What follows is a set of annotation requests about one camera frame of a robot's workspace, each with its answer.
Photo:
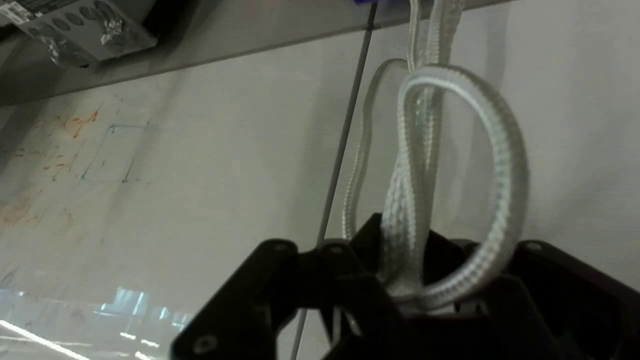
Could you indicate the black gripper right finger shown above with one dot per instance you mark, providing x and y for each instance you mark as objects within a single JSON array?
[{"x": 566, "y": 313}]

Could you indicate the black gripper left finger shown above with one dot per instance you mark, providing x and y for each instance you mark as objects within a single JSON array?
[{"x": 266, "y": 301}]

